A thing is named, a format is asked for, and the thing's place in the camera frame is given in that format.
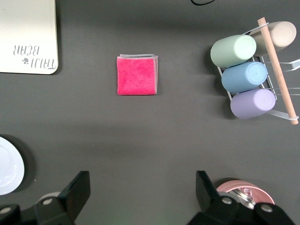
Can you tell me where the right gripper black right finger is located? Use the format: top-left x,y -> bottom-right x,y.
187,170 -> 254,225

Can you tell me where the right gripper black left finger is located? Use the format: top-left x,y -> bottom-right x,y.
35,170 -> 91,225

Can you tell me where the white round plate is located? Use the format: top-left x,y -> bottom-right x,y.
0,136 -> 25,195

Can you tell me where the metal scoop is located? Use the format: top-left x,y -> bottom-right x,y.
217,188 -> 256,210

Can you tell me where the pink bowl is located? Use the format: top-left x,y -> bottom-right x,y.
215,180 -> 275,207

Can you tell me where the pale purple cup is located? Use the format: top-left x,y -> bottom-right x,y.
230,88 -> 277,120

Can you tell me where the pale blue cup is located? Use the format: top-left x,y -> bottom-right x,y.
221,61 -> 268,94

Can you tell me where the pink folded cloth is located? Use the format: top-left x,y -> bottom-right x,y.
116,53 -> 159,96

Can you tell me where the pale green cup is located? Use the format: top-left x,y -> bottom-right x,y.
210,34 -> 257,68

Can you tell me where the cream tray with bear print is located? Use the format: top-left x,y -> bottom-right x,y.
0,0 -> 59,75

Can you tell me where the beige cup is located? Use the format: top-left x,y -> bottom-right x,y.
248,21 -> 297,57

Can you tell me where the white wire cup rack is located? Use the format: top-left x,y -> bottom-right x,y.
217,16 -> 300,125

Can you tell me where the black cable on table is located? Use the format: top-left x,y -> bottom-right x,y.
190,0 -> 215,6

